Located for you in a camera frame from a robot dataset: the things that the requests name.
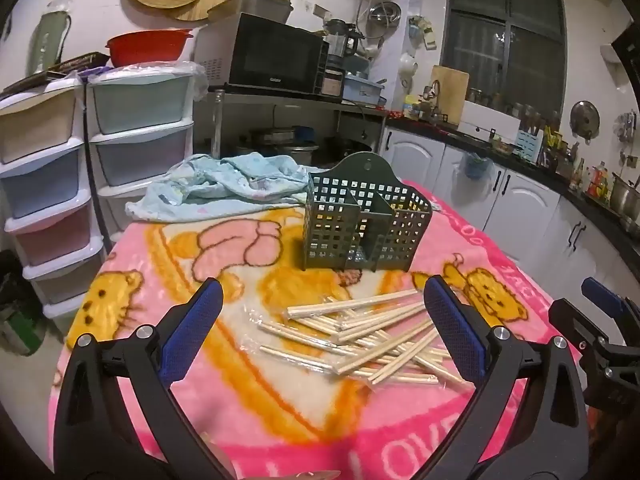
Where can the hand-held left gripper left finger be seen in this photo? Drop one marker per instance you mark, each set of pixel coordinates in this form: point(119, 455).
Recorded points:
point(192, 330)

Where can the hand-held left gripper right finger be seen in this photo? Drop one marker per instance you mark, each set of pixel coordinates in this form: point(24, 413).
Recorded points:
point(452, 327)

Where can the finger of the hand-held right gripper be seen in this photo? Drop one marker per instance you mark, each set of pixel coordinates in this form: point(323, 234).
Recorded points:
point(575, 320)
point(602, 295)

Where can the pile of wooden chopsticks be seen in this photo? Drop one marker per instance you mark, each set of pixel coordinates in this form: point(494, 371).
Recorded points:
point(380, 332)

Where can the green perforated utensil holder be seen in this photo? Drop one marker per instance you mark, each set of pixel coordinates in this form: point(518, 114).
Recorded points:
point(350, 172)

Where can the hanging kitchen utensils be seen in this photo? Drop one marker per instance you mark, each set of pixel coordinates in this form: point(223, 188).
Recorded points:
point(627, 127)

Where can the black kitchen countertop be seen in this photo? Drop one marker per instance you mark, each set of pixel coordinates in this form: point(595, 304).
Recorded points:
point(600, 220)

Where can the pink printed blanket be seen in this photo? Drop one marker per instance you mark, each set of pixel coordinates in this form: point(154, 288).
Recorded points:
point(250, 410)

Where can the steel stock pot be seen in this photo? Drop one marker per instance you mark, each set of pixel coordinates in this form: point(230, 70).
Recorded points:
point(625, 197)

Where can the row of condiment bottles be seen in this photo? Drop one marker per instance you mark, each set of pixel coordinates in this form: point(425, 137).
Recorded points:
point(575, 165)

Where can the light blue printed cloth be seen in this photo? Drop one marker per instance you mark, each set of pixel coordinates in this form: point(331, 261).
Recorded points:
point(220, 180)

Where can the blue plastic bag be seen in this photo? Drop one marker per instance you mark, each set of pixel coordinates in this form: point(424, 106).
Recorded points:
point(475, 167)

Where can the blue knife block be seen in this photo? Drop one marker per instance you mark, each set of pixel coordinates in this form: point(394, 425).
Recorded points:
point(530, 142)

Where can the hanging steel pan lid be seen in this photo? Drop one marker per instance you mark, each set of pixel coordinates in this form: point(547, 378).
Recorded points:
point(585, 119)

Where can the white kitchen cabinets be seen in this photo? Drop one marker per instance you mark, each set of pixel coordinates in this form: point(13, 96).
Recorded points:
point(410, 155)

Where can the steel cooking pot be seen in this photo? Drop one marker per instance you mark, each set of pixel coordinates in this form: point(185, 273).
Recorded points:
point(290, 152)

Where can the white board behind sink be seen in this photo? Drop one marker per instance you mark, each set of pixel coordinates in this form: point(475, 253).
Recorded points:
point(490, 122)

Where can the row of glass jars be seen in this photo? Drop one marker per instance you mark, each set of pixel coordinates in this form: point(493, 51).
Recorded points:
point(500, 100)

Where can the yellow container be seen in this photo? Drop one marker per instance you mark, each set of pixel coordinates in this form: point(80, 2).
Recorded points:
point(411, 107)

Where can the metal faucet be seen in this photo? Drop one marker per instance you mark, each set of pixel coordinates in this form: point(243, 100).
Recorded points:
point(432, 92)

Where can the wooden cutting board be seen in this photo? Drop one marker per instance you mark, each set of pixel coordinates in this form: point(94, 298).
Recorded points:
point(452, 90)

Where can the metal shelf rack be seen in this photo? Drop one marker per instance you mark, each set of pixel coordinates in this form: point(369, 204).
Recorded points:
point(280, 100)

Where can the blue dish box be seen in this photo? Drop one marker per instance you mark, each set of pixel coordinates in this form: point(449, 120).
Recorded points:
point(362, 90)

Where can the white hanging teapot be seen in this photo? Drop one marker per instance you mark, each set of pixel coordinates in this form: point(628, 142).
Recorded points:
point(407, 65)

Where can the grain storage jar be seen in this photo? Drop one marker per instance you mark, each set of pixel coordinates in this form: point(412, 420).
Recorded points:
point(332, 82)

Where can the red plastic basin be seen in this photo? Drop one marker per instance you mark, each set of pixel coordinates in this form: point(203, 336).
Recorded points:
point(147, 50)

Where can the black microwave oven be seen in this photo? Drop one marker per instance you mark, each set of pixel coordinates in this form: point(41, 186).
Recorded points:
point(270, 55)

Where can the dark framed window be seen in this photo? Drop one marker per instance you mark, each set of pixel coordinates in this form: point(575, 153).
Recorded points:
point(500, 25)

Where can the dark flat tray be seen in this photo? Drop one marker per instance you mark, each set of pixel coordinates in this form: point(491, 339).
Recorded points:
point(60, 67)

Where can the black blender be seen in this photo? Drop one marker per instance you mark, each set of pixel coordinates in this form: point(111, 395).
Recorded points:
point(340, 40)

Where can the hanging steel bowl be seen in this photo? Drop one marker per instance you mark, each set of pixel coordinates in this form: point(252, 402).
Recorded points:
point(384, 19)

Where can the metal baking pan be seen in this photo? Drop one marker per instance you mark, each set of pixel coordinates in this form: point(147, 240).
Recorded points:
point(250, 7)

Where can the wall socket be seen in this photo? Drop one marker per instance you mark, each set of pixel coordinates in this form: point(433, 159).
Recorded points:
point(320, 10)

